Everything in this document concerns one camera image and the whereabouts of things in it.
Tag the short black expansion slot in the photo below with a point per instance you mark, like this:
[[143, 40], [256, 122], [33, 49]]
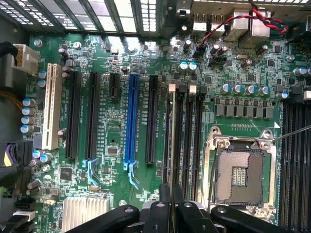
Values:
[[114, 85]]

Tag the black RAM slot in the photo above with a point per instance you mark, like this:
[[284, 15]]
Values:
[[192, 145], [181, 145], [306, 157], [285, 157], [201, 145], [296, 157], [167, 145]]

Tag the tall metal port block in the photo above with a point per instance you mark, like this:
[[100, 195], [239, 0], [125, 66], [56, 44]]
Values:
[[260, 29], [238, 26]]

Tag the white power connector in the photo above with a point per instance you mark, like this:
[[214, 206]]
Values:
[[26, 59]]

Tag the green motherboard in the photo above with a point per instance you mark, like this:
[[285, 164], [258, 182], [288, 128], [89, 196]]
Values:
[[114, 126]]

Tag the long black expansion slot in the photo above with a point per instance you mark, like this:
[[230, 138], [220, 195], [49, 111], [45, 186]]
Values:
[[73, 114], [151, 116], [92, 114]]

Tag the metal CPU socket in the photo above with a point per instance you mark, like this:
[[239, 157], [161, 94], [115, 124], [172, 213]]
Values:
[[240, 174]]

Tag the thin metal locking lever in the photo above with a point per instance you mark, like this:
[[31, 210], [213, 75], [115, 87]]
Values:
[[213, 174], [291, 133]]

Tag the silver finned heatsink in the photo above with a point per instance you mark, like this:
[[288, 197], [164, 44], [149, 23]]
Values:
[[85, 213]]

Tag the blue expansion slot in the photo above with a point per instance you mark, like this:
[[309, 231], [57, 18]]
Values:
[[131, 116]]

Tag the white PCI expansion slot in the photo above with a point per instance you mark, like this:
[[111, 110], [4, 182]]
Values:
[[51, 106]]

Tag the black SATA plug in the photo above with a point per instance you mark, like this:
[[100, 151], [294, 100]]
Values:
[[23, 206]]

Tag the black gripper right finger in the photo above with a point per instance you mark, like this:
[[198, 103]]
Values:
[[189, 218]]

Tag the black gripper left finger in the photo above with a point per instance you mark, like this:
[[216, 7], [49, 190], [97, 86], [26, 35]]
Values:
[[158, 218]]

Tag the open grey PC case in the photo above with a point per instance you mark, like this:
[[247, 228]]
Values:
[[7, 31]]

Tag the metal USB port block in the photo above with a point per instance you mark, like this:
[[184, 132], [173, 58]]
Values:
[[217, 23], [199, 23]]

